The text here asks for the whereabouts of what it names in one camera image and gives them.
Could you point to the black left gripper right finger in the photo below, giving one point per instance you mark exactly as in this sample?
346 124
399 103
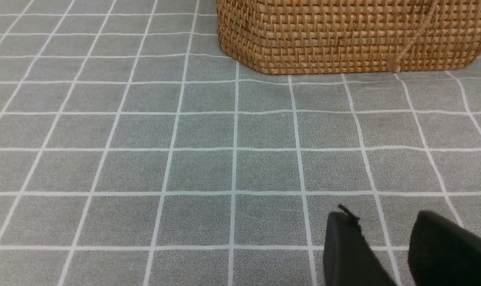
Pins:
442 253

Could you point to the woven rattan basket green lining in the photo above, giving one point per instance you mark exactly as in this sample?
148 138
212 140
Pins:
299 37

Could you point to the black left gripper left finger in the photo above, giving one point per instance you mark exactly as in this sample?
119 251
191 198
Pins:
348 259

